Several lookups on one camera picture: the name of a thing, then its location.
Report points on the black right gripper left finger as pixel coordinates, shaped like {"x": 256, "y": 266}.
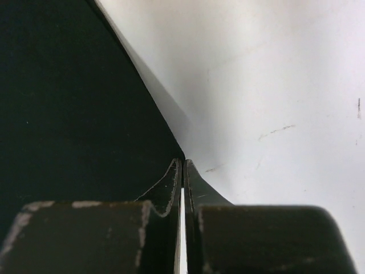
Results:
{"x": 138, "y": 236}

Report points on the black t-shirt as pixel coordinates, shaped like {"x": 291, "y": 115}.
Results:
{"x": 77, "y": 122}

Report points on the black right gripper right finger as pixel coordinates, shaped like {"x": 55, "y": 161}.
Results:
{"x": 225, "y": 238}

